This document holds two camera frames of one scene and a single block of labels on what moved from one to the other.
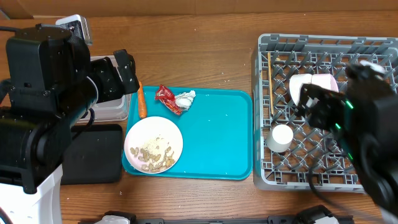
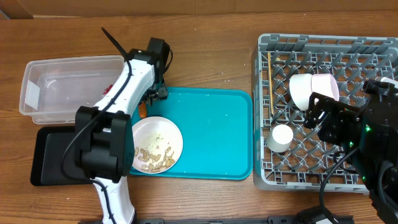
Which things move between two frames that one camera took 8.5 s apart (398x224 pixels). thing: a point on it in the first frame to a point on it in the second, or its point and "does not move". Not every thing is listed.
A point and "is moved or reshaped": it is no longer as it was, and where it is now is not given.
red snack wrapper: x=168 y=100 is moved or reshaped
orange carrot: x=142 y=101 does not move
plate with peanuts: x=153 y=145 does not move
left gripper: x=114 y=87 to x=161 y=94
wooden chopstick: x=270 y=83 does not move
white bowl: x=295 y=83 does not move
